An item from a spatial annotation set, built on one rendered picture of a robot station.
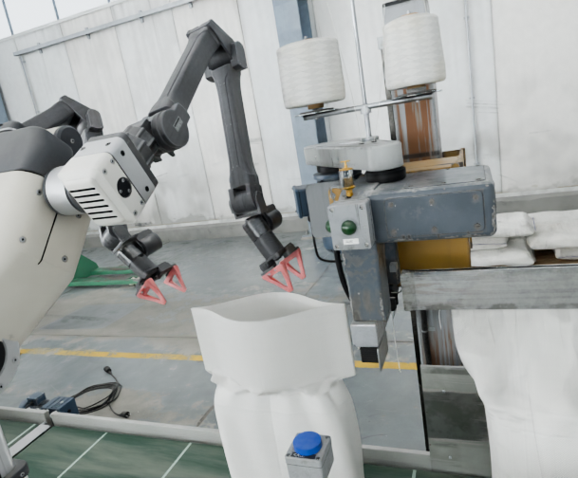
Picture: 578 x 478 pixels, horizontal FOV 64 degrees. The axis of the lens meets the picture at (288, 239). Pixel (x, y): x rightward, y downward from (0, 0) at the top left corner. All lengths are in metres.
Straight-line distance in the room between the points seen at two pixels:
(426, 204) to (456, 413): 0.81
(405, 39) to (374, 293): 0.58
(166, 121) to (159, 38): 6.48
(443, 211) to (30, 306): 0.77
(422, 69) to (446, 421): 1.01
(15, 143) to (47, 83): 7.84
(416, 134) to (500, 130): 4.71
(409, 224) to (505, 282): 0.29
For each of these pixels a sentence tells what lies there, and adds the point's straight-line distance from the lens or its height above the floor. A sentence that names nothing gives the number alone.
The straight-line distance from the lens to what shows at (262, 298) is 1.37.
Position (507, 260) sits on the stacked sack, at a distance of 3.96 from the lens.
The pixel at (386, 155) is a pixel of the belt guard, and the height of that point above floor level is 1.40.
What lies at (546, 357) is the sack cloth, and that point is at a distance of 1.18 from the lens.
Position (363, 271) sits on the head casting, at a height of 1.18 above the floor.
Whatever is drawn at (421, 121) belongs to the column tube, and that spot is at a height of 1.44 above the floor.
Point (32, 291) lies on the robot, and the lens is 0.94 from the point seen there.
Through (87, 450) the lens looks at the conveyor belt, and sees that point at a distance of 2.19.
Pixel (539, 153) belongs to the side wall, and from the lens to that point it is 6.14.
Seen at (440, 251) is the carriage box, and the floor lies 1.12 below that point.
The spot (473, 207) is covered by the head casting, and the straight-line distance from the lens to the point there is 0.91.
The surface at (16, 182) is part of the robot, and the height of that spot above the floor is 1.47.
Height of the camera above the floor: 1.49
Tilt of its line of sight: 14 degrees down
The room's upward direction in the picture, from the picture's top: 10 degrees counter-clockwise
